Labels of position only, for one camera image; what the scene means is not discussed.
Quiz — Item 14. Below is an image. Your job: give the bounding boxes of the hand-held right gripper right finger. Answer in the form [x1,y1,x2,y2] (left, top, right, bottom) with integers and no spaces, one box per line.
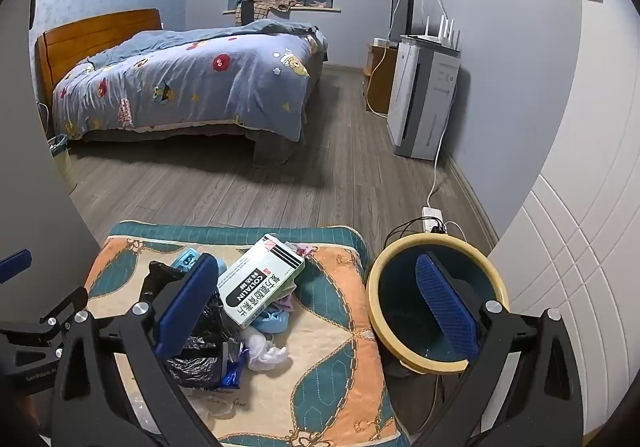
[415,253,586,447]

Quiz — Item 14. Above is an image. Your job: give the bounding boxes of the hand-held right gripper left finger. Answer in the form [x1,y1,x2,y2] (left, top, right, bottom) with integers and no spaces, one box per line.
[50,252,236,447]

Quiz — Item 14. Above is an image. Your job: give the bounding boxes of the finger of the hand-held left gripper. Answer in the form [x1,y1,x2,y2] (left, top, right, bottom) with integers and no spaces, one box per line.
[0,249,33,284]
[30,286,90,343]

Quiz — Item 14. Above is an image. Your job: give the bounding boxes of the yellow rimmed blue bin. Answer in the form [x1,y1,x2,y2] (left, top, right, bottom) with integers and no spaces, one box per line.
[366,232,511,375]

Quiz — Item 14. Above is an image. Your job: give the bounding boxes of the black plastic bag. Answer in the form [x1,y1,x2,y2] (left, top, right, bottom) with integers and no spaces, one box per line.
[137,259,251,390]

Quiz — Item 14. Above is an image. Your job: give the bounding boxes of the white medicine box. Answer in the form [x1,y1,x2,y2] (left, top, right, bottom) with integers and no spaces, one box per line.
[217,233,307,329]

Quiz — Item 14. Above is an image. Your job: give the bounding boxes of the blue blister pack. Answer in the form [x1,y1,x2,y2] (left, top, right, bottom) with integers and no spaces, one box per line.
[172,248,202,271]

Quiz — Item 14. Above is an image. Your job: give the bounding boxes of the white power strip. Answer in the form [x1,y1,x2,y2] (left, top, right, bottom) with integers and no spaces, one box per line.
[421,206,444,234]

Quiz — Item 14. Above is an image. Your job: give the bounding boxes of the blue face mask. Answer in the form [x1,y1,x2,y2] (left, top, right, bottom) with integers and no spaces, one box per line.
[250,304,291,335]

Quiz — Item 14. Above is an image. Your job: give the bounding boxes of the shiny blue wrapper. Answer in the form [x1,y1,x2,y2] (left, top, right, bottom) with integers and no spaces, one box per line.
[220,347,251,390]

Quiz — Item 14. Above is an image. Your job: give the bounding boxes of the pale green bin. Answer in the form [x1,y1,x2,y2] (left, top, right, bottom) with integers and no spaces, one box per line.
[47,133,78,193]

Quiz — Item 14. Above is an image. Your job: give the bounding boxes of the teal orange patterned cushion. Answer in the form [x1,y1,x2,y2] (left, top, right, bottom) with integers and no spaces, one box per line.
[82,221,408,447]

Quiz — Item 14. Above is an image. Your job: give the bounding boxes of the white wardrobe door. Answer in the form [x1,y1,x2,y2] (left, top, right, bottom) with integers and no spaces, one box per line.
[487,172,640,447]

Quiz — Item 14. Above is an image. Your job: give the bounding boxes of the white air purifier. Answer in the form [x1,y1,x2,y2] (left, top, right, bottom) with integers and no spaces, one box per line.
[386,34,461,160]

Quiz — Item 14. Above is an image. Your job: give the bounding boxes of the blue printed duvet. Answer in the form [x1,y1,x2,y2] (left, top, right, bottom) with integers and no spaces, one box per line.
[52,18,328,143]

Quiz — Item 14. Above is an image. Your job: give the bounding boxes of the wooden cabinet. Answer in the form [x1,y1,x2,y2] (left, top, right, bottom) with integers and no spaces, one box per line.
[367,38,401,115]

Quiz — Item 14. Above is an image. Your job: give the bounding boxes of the wooden bed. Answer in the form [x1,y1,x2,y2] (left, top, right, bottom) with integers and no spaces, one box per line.
[35,8,329,168]

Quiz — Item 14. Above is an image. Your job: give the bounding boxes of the white router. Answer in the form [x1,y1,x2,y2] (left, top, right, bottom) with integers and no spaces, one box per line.
[407,14,461,50]

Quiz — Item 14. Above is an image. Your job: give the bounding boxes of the black television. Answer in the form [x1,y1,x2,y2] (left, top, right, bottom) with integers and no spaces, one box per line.
[390,0,416,45]

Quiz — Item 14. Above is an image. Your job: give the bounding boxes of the plaid cloth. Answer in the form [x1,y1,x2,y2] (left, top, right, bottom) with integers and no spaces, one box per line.
[240,0,304,23]

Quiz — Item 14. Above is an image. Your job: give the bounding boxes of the thin white cable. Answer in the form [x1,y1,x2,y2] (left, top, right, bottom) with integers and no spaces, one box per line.
[442,221,471,243]

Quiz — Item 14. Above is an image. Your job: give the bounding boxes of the black cables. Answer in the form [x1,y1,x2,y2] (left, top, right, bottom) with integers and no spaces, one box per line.
[385,217,436,248]

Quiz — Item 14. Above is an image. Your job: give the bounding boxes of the white power cable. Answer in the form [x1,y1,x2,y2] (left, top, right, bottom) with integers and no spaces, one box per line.
[426,92,458,210]

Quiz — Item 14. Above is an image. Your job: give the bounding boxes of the looped white cable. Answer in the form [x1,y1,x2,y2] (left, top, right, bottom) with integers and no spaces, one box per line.
[364,42,392,115]

